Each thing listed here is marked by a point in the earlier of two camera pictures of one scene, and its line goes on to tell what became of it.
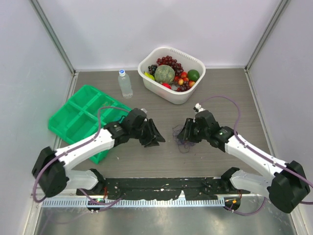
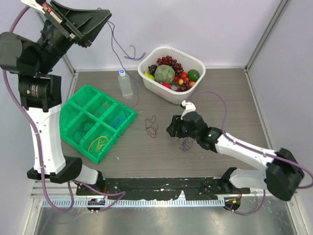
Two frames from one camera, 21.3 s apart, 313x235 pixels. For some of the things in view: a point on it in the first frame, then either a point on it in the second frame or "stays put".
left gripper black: [155, 136] to [79, 26]
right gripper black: [186, 134] to [175, 127]
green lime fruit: [193, 75] stays put
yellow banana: [147, 74] stays put
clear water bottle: [125, 84] stays put
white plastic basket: [158, 90] stays put
